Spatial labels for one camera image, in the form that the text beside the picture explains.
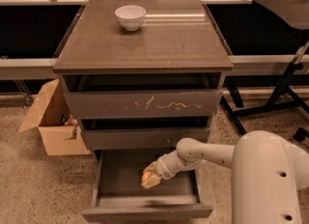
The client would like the grey middle drawer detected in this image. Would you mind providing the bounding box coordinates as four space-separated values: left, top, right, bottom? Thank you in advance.
81 116 211 150

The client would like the open cardboard box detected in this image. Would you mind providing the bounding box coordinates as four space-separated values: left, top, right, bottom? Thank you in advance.
18 78 90 155

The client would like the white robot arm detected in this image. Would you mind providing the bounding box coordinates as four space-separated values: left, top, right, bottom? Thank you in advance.
141 130 309 224

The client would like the grey drawer cabinet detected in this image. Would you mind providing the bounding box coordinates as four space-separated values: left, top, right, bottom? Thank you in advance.
52 0 234 171

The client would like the grey top drawer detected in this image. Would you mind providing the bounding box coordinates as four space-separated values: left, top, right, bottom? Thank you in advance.
64 73 222 119

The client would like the orange fruit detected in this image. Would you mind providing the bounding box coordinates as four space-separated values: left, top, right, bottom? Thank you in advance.
141 171 152 182

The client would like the grey open bottom drawer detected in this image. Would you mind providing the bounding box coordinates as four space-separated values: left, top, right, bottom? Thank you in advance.
82 148 212 222

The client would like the white ceramic bowl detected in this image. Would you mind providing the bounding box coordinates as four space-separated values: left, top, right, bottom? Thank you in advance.
115 5 146 31

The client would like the black office chair base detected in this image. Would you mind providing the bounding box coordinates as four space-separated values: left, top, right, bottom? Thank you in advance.
294 127 309 142

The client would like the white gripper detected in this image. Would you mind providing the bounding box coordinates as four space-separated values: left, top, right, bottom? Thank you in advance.
141 154 175 189

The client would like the black side table stand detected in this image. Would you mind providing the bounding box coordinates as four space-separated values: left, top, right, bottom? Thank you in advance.
221 0 309 135

